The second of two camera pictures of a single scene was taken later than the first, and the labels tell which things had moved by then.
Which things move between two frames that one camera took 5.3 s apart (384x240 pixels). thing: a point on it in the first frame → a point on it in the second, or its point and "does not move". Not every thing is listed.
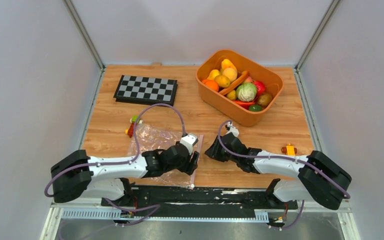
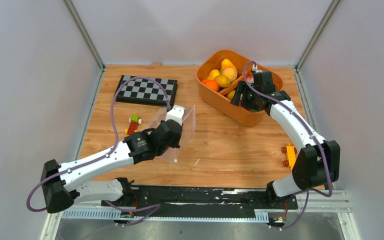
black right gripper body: [219, 156] → [249, 99]
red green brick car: [130, 131] does not move
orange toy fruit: [211, 84] does not move
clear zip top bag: [144, 138] → [171, 153]
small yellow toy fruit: [232, 95] does not move
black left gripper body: [186, 167] → [176, 145]
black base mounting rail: [180, 201] does not move
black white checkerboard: [147, 91] does not move
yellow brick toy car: [289, 150] does not move
